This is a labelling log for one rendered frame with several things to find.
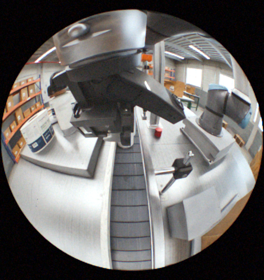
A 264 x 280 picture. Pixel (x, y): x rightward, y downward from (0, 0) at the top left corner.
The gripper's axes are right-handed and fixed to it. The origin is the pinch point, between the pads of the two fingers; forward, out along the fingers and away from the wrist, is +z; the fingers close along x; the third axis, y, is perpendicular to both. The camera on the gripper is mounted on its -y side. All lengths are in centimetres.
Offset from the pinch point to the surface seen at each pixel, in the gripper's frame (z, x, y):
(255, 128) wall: -3, -41, -538
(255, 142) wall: 28, 15, -548
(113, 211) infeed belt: -3.8, 17.4, 3.4
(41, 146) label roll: 3.5, 1.7, 40.6
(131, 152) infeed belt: 4.8, 2.9, -0.9
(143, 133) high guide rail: -3.6, 0.7, -3.3
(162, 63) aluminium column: -8.6, -31.6, -14.9
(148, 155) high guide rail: -6.7, 6.1, -3.4
